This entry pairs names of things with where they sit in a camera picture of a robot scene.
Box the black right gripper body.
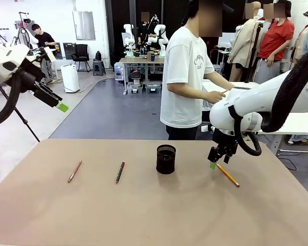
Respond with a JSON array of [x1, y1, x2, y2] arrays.
[[212, 128, 239, 155]]

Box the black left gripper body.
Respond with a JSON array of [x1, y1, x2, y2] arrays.
[[33, 81, 64, 108]]

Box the yellow pencil with eraser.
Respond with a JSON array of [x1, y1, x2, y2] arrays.
[[216, 163, 241, 188]]

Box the black marker with red cap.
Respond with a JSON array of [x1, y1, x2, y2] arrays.
[[115, 161, 126, 185]]

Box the person's left forearm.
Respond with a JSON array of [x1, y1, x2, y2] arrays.
[[204, 71, 237, 90]]

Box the black mesh pen holder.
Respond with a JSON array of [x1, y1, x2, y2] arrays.
[[156, 144, 177, 175]]

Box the pink pen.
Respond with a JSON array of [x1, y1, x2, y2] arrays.
[[67, 160, 83, 183]]

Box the person's right hand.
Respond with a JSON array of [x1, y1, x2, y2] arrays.
[[206, 90, 227, 105]]

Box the white air purifier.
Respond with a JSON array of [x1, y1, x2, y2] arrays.
[[60, 64, 81, 94]]

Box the black tripod leg stand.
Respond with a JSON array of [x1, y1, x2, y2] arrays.
[[0, 78, 41, 143]]

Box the black office chair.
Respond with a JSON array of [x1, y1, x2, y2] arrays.
[[71, 44, 91, 73]]

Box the grey step stool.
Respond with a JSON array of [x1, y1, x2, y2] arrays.
[[92, 59, 107, 76]]

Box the man in black shirt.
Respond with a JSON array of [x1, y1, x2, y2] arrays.
[[31, 23, 57, 83]]

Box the lit computer tower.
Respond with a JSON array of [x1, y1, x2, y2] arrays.
[[113, 62, 125, 81]]

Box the grey storage bin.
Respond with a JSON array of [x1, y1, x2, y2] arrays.
[[127, 81, 145, 95], [144, 81, 162, 94]]

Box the person in white t-shirt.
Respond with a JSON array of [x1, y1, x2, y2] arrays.
[[160, 0, 223, 140]]

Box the white side table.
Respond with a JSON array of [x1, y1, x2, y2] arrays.
[[202, 78, 308, 157]]

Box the wooden background table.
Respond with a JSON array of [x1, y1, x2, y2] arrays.
[[118, 57, 165, 96]]

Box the mannequin with beige coat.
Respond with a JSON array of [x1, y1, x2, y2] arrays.
[[226, 1, 264, 83]]

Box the person in black clothes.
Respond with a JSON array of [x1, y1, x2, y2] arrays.
[[137, 11, 155, 50]]

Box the person in red shirt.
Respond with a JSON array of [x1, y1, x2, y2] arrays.
[[254, 0, 296, 85]]

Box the mannequin with bucket hat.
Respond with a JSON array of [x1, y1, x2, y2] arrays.
[[290, 5, 308, 65]]

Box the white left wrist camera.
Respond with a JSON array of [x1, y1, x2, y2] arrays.
[[43, 46, 57, 63]]

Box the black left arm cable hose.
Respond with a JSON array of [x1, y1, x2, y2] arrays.
[[0, 73, 23, 129]]

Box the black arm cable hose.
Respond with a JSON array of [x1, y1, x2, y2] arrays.
[[0, 73, 23, 129], [233, 47, 308, 157]]

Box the black floor cable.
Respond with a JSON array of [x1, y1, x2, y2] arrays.
[[276, 149, 308, 172]]

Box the white background robot with hose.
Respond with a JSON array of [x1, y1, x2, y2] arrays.
[[13, 11, 40, 50]]

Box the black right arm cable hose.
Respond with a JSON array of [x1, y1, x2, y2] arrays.
[[233, 47, 308, 157]]

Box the metal wall panel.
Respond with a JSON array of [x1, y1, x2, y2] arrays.
[[72, 10, 97, 41]]

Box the black camera tripod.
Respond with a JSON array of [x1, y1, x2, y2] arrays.
[[245, 22, 263, 83]]

